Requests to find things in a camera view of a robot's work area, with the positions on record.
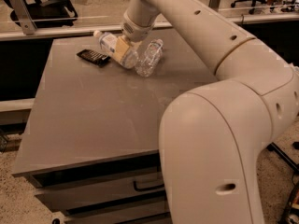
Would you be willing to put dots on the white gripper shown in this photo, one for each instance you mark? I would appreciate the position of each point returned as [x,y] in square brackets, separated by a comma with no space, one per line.
[135,32]

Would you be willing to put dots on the blue labelled plastic bottle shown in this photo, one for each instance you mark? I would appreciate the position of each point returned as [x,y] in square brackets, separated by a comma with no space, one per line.
[107,42]

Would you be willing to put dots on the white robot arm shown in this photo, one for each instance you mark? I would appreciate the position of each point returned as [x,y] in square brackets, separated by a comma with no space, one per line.
[210,137]

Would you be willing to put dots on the clear empty plastic bottle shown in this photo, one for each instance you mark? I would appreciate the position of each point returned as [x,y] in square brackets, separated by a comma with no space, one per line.
[150,58]

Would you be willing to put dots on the black office chair left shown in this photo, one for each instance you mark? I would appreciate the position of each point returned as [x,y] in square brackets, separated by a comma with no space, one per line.
[50,13]

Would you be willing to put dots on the grey metal drawer cabinet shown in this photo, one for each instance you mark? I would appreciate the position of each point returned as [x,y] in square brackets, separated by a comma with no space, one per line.
[93,131]

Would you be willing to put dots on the black stand leg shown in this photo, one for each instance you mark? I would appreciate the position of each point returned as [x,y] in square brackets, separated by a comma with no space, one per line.
[274,147]

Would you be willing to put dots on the orange black tool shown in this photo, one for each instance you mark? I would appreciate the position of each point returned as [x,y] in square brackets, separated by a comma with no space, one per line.
[291,211]

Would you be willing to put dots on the left metal railing post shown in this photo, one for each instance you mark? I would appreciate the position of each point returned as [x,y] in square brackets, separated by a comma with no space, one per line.
[23,15]

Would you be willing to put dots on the black drawer handle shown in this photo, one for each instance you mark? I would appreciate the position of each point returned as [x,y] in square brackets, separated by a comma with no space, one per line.
[142,187]

